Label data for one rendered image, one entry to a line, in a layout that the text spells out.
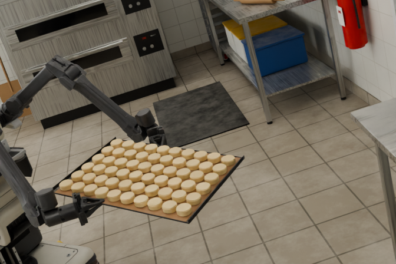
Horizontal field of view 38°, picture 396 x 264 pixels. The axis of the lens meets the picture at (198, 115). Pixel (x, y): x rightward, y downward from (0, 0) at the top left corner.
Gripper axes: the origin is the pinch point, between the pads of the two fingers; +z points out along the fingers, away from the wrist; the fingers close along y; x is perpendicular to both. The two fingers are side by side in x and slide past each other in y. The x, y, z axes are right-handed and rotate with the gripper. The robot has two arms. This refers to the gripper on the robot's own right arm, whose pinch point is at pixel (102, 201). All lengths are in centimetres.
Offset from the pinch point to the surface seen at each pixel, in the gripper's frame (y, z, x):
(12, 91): -105, -81, 455
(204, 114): -111, 91, 270
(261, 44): -59, 149, 258
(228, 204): -102, 66, 118
